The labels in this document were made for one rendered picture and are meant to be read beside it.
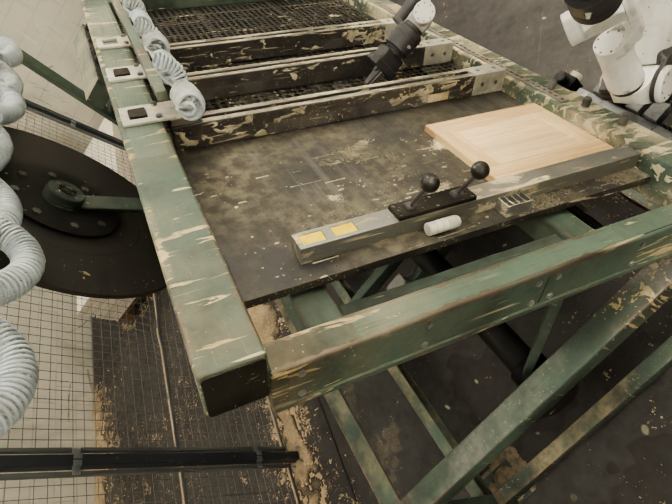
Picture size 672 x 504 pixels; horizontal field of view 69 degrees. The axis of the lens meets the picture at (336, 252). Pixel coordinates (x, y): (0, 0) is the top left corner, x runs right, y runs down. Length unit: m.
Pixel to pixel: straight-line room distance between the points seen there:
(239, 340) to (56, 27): 6.16
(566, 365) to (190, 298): 1.08
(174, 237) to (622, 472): 1.91
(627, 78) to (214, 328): 0.95
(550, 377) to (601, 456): 0.83
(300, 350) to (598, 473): 1.75
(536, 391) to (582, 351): 0.17
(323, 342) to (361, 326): 0.07
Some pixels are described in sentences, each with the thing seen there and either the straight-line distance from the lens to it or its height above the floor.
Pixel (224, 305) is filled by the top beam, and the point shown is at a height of 1.82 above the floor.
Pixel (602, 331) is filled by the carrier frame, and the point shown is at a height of 0.79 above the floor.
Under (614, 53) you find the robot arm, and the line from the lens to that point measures 1.16.
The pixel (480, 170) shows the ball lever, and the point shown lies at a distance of 1.01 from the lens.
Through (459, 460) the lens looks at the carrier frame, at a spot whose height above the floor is 0.79.
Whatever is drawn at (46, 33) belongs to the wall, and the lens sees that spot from 6.75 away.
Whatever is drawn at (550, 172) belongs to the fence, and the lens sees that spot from 1.29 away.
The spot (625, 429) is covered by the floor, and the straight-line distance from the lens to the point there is 2.29.
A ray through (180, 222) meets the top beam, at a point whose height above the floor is 1.84.
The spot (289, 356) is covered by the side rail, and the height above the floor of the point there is 1.74.
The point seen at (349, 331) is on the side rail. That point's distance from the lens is 0.78.
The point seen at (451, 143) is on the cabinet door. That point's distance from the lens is 1.38.
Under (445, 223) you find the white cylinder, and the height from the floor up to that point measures 1.39.
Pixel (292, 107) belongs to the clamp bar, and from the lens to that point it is 1.40.
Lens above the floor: 2.23
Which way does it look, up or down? 43 degrees down
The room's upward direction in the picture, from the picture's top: 69 degrees counter-clockwise
